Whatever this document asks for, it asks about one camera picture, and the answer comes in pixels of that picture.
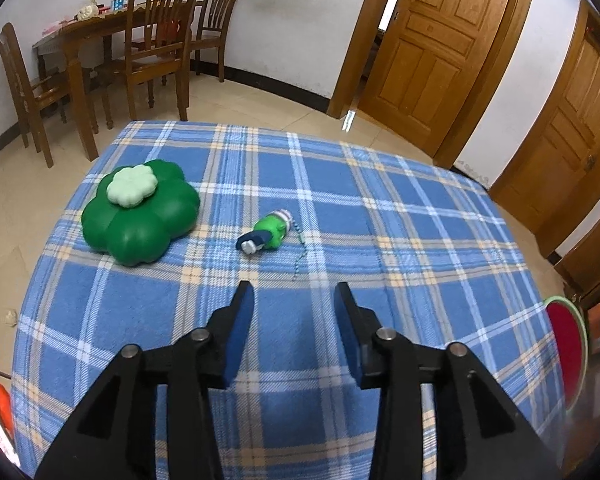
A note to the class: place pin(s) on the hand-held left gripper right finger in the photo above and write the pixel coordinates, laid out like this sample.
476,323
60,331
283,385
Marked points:
347,340

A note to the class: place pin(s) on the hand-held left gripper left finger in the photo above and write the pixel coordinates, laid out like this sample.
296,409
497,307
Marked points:
237,340

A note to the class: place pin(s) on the green and red basin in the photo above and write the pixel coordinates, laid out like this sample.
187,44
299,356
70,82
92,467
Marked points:
565,340

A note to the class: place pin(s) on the blue plaid blanket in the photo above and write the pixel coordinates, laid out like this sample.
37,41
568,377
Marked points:
380,240

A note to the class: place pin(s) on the green clover-shaped box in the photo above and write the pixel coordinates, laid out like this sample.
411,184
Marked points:
145,215

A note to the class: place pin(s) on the small crumpled paper scrap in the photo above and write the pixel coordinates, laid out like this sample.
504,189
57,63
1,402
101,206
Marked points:
11,317

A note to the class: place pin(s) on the low wooden cabinet door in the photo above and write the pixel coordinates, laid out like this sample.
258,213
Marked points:
592,260

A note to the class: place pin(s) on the wooden panel door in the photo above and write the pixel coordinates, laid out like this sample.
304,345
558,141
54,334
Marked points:
570,125
445,50

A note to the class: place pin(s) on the wooden dining chair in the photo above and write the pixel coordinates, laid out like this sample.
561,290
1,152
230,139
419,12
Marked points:
160,30
25,85
217,20

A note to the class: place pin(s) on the wooden dining table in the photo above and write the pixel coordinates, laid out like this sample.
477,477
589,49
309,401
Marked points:
95,27

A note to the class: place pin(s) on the white and blue carton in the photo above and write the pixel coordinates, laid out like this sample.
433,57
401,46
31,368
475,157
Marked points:
119,2

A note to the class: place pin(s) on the pink packets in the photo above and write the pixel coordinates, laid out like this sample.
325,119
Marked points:
57,26

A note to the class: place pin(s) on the white bagged item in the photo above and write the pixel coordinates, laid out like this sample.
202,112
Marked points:
88,10

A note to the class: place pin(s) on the wooden door frame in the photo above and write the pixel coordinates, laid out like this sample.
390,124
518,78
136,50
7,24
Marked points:
500,110
535,105

